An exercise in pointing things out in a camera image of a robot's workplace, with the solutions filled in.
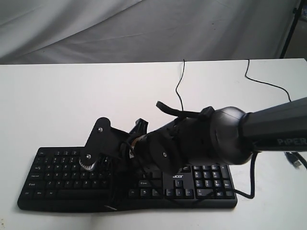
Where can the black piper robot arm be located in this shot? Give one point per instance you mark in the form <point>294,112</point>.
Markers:
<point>227,136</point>

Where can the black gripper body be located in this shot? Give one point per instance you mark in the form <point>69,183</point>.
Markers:
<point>114,145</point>

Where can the black acer keyboard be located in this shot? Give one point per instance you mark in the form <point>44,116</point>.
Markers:
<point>57,183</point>

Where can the grey backdrop cloth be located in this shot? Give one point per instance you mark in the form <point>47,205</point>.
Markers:
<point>120,31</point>

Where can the black tripod stand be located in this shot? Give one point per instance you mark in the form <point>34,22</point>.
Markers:
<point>296,12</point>

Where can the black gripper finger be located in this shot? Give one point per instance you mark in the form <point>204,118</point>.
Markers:
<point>116,186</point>

